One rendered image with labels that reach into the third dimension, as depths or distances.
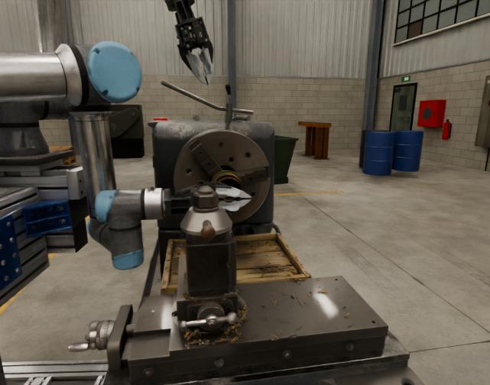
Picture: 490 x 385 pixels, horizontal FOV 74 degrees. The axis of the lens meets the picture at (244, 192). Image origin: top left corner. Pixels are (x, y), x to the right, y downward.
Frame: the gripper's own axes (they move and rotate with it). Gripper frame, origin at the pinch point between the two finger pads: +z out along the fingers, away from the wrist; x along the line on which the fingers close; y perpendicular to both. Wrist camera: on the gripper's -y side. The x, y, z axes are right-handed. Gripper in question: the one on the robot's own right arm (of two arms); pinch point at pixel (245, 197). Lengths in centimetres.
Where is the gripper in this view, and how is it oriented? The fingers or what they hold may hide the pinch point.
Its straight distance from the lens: 83.7
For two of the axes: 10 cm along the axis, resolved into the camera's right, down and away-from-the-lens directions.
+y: 1.6, 2.2, -9.6
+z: 9.9, -0.4, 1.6
